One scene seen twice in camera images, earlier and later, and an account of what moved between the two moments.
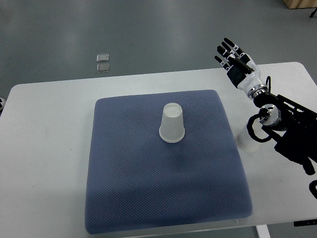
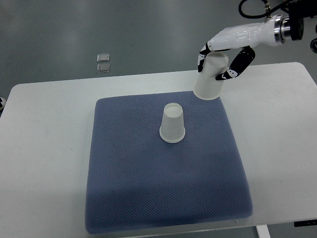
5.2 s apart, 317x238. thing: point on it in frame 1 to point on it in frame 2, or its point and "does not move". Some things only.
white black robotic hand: (242, 70) to (269, 32)
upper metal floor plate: (102, 57) does not move
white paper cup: (172, 128) does not move
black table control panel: (313, 222) does not move
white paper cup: (244, 142) to (207, 87)
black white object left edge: (2, 102) does not move
